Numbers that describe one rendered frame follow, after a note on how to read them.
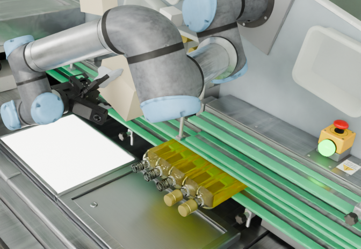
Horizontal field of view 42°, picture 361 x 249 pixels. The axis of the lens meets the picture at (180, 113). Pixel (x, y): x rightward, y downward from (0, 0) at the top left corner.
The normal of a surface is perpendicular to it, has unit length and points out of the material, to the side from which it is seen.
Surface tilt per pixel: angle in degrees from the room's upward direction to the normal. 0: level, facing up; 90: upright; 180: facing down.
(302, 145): 90
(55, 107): 90
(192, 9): 6
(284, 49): 0
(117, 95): 0
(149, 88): 21
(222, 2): 88
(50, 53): 15
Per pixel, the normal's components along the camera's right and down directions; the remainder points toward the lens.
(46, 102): 0.65, -0.04
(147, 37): -0.07, -0.08
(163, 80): 0.01, 0.18
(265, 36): -0.73, 0.32
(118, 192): 0.09, -0.87
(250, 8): 0.40, 0.63
